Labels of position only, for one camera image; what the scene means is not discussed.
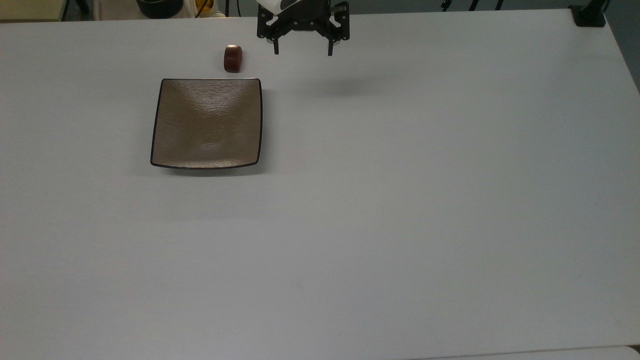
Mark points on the black table clamp mount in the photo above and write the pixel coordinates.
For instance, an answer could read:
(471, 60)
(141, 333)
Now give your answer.
(587, 17)

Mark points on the square brown ceramic plate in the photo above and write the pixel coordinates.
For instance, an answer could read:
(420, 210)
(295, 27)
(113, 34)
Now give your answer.
(207, 125)

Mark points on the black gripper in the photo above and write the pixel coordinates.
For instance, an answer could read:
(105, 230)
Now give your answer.
(304, 14)

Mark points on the beige flat box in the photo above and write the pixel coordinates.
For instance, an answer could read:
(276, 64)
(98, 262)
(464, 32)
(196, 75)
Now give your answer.
(30, 9)

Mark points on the yellow round object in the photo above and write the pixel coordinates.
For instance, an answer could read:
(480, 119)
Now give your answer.
(204, 6)

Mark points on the small round brown food item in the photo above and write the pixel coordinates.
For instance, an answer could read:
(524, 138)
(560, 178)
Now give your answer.
(233, 59)

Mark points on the black tripod legs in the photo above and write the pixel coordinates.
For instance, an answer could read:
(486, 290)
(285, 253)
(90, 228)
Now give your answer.
(472, 4)

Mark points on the black round bucket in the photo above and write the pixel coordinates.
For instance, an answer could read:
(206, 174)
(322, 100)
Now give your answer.
(160, 7)

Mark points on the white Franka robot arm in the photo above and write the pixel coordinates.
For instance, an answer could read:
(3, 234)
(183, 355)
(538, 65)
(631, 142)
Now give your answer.
(267, 4)

